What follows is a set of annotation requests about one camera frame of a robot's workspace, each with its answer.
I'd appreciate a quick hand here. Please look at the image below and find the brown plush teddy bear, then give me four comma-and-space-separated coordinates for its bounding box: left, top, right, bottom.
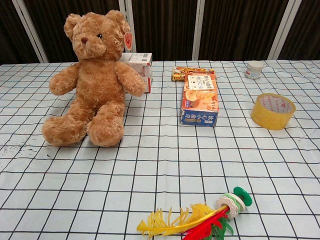
41, 9, 147, 148

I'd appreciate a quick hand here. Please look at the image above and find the orange and blue snack box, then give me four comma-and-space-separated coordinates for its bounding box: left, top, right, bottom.
179, 72, 221, 128

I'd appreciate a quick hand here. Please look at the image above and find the small white plastic jar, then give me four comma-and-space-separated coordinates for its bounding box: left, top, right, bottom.
245, 60, 265, 80

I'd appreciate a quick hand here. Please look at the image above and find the yellow packing tape roll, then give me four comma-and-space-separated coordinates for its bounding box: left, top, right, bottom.
250, 92, 297, 131

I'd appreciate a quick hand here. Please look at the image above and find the feather shuttlecock with plastic discs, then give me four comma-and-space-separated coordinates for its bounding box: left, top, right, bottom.
136, 186, 253, 240

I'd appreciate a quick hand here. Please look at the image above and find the white and red carton box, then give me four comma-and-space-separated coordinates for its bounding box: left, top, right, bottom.
119, 52, 153, 94

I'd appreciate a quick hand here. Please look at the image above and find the white checkered tablecloth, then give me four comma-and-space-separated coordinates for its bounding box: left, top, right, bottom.
0, 59, 320, 240

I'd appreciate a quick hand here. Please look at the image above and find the yellow and red flat box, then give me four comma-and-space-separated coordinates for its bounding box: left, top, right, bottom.
171, 66, 216, 82

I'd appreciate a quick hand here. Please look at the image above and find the white folding screen frame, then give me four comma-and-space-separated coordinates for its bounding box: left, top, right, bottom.
11, 0, 310, 63

